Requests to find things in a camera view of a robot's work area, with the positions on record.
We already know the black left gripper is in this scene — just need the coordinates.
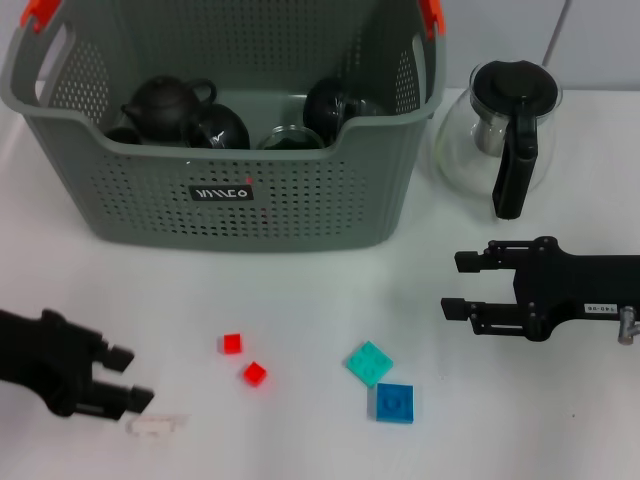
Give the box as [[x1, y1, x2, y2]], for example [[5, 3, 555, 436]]
[[0, 308, 156, 422]]

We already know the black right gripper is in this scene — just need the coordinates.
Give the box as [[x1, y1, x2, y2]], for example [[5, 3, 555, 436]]
[[440, 234, 640, 344]]

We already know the blue square toy brick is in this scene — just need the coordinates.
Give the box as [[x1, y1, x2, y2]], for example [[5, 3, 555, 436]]
[[372, 382, 416, 425]]

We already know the glass teacup black holder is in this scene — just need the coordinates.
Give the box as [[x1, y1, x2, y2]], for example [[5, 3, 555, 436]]
[[183, 102, 252, 151], [256, 124, 327, 151], [302, 76, 389, 146]]

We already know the grey perforated plastic storage bin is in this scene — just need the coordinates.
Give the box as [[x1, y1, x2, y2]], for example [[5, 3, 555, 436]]
[[0, 0, 449, 253]]

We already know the teal square toy brick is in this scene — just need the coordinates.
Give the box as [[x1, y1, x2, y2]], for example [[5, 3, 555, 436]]
[[344, 340, 395, 389]]

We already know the glass coffee pot black lid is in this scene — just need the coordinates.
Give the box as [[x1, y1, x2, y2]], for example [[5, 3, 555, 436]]
[[433, 58, 565, 221]]

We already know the black clay teapot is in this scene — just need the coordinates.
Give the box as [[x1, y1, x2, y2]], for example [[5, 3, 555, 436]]
[[119, 74, 219, 144]]

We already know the right gripper cable silver plug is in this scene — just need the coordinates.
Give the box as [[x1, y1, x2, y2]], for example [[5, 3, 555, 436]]
[[615, 307, 640, 346]]

